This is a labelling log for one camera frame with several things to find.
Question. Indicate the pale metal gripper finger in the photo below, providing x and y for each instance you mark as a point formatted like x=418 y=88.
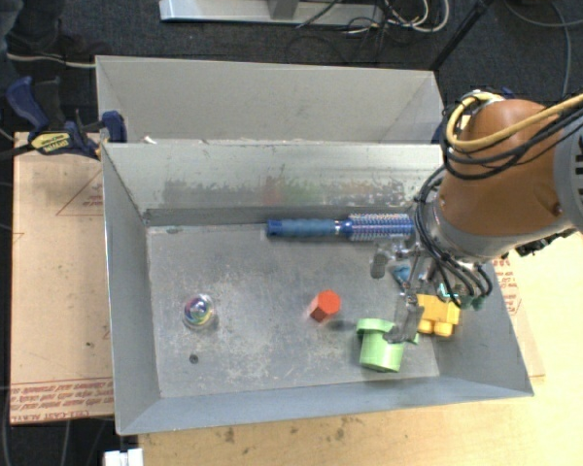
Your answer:
x=415 y=321
x=398 y=327

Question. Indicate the yellow toy block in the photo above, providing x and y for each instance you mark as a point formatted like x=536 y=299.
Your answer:
x=439 y=316

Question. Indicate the green plastic cup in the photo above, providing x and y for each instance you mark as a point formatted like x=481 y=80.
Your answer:
x=379 y=352

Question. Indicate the red hexagonal block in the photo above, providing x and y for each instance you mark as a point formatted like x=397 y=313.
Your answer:
x=326 y=305

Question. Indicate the grey metal bin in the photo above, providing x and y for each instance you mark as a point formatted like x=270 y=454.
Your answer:
x=252 y=279

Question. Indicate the clear iridescent glass ball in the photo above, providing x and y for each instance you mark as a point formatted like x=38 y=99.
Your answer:
x=198 y=311

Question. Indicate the brown cardboard board red print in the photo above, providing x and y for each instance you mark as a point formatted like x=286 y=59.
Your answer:
x=58 y=279

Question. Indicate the person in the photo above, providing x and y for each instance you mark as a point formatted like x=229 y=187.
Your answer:
x=14 y=27

